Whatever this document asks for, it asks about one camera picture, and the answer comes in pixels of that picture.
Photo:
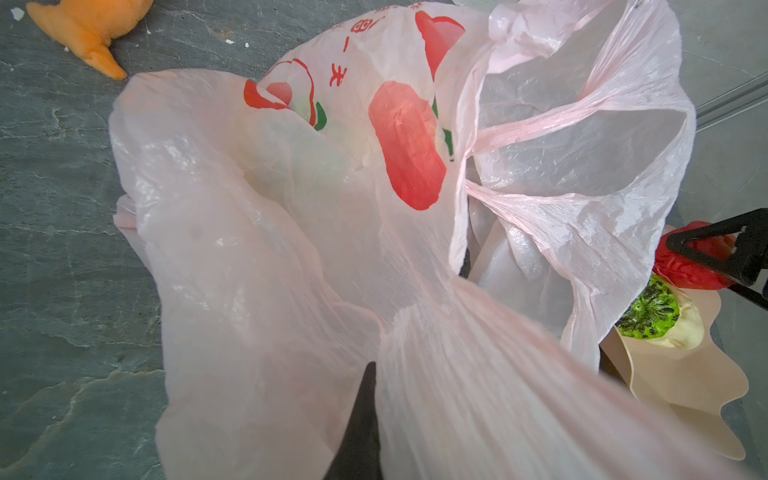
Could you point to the orange shark plush toy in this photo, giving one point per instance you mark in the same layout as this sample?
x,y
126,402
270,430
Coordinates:
x,y
88,27

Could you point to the pink scalloped plastic bowl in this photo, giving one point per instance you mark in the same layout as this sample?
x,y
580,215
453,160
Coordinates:
x,y
692,386

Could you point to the red fake fruit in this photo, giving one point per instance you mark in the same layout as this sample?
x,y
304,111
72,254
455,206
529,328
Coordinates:
x,y
684,273

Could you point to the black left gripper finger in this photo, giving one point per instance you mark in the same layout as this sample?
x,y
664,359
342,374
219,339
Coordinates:
x,y
358,456

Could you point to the pink plastic bag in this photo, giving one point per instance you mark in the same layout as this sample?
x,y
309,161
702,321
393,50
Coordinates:
x,y
464,203

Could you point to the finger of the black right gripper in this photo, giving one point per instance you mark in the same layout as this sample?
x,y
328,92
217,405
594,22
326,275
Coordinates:
x,y
750,255
750,295

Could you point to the green fake custard apple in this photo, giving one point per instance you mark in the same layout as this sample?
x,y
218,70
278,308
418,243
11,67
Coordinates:
x,y
652,314

